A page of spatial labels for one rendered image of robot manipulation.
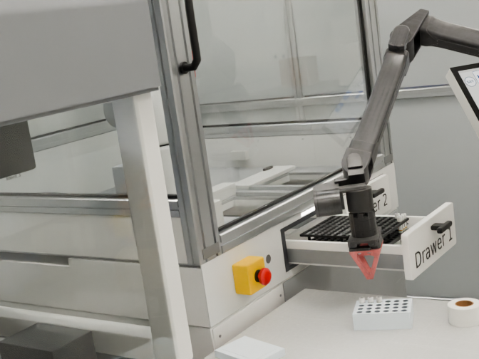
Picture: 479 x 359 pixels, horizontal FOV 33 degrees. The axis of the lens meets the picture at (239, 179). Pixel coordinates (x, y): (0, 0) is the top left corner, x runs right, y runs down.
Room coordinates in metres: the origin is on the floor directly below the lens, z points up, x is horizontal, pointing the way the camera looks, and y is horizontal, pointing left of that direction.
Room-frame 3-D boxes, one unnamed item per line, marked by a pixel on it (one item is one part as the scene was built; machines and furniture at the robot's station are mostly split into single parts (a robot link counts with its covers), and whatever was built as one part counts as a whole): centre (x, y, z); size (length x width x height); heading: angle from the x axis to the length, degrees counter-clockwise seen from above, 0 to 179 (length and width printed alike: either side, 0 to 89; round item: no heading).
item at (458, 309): (1.61, -0.43, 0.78); 0.07 x 0.07 x 0.04
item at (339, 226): (1.98, -0.27, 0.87); 0.22 x 0.18 x 0.06; 54
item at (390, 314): (1.67, -0.27, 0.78); 0.12 x 0.08 x 0.04; 74
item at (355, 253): (1.70, -0.26, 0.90); 0.07 x 0.07 x 0.09; 74
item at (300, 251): (1.99, -0.27, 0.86); 0.40 x 0.26 x 0.06; 54
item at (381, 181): (2.31, -0.36, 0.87); 0.29 x 0.02 x 0.11; 144
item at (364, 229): (1.70, -0.25, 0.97); 0.10 x 0.07 x 0.07; 164
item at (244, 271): (1.78, 0.00, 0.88); 0.07 x 0.05 x 0.07; 144
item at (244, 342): (1.59, 0.03, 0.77); 0.13 x 0.09 x 0.02; 39
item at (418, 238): (1.86, -0.43, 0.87); 0.29 x 0.02 x 0.11; 144
